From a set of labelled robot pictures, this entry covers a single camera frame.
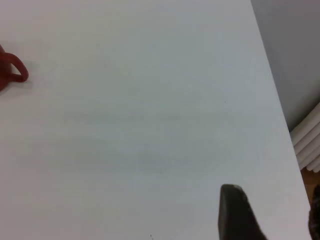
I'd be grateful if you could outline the red ceramic mug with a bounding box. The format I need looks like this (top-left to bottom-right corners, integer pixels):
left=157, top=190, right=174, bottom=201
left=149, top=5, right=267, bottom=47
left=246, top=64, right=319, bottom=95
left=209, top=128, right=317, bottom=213
left=0, top=43, right=29, bottom=92

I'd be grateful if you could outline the white radiator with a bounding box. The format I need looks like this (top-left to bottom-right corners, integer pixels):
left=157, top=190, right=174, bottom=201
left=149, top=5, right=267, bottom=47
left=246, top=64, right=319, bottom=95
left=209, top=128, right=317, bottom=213
left=290, top=101, right=320, bottom=174

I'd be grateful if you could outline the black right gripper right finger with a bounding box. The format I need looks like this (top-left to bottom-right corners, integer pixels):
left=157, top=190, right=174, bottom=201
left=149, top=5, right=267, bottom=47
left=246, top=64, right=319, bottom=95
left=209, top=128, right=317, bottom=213
left=308, top=184, right=320, bottom=240

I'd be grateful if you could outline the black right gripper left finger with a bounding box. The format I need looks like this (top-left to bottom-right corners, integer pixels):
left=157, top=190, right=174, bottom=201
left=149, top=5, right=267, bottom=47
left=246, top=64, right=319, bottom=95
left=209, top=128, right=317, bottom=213
left=216, top=184, right=269, bottom=240

